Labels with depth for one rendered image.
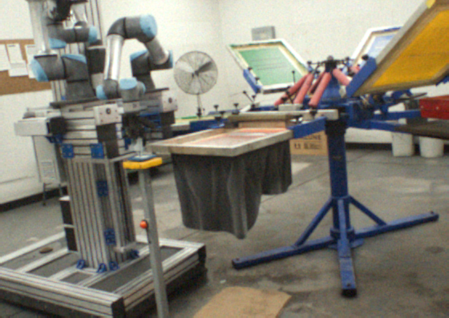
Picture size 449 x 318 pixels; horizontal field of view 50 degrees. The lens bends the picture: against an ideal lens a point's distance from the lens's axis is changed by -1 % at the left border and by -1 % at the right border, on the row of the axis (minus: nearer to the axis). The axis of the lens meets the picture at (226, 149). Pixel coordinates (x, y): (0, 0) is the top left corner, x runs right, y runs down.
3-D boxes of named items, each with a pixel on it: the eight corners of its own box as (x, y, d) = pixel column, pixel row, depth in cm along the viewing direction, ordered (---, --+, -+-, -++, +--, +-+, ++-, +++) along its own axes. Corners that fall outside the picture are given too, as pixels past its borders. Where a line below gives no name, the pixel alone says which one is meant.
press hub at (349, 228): (355, 255, 323) (342, 54, 301) (305, 246, 349) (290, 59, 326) (378, 236, 352) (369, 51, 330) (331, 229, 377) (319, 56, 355)
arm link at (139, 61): (134, 74, 295) (131, 52, 292) (155, 71, 293) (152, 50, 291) (128, 74, 283) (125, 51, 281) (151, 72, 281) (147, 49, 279)
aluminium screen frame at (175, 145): (233, 156, 209) (232, 147, 208) (147, 151, 247) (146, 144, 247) (323, 127, 267) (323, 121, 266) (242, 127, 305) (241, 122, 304)
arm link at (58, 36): (76, 46, 216) (73, 22, 214) (51, 48, 210) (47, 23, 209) (72, 48, 223) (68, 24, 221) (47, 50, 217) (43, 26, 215)
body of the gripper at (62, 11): (74, 18, 197) (66, 22, 207) (74, -3, 196) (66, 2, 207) (55, 17, 193) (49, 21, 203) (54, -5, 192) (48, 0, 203)
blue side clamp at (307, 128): (296, 139, 244) (294, 126, 243) (287, 139, 247) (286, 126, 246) (325, 130, 266) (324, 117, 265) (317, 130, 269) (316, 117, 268)
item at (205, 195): (243, 241, 227) (234, 152, 220) (178, 227, 256) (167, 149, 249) (247, 239, 229) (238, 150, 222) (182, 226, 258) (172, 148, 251)
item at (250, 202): (246, 238, 228) (236, 151, 221) (240, 237, 230) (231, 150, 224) (298, 211, 262) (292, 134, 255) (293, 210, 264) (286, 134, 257)
